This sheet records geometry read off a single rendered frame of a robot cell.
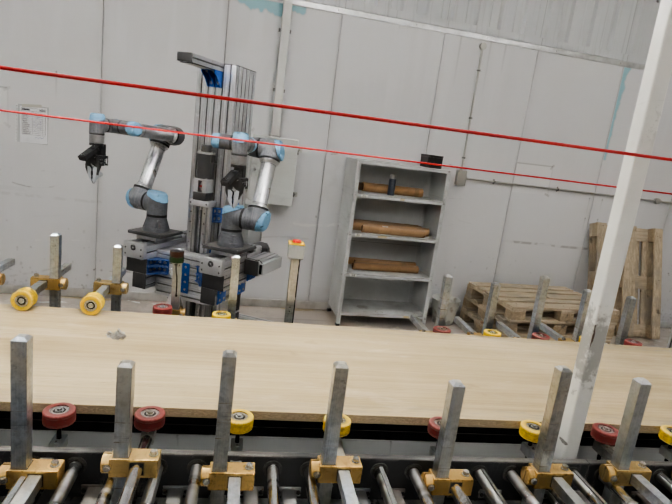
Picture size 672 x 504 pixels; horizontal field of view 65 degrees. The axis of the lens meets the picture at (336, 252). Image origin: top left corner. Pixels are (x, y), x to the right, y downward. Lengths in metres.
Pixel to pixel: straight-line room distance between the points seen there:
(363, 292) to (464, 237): 1.21
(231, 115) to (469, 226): 3.22
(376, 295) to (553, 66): 2.91
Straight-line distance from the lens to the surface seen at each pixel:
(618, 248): 1.69
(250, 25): 5.05
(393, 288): 5.47
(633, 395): 1.76
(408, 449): 1.78
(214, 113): 3.19
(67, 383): 1.76
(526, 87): 5.81
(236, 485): 1.45
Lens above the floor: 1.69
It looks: 12 degrees down
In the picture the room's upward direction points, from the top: 7 degrees clockwise
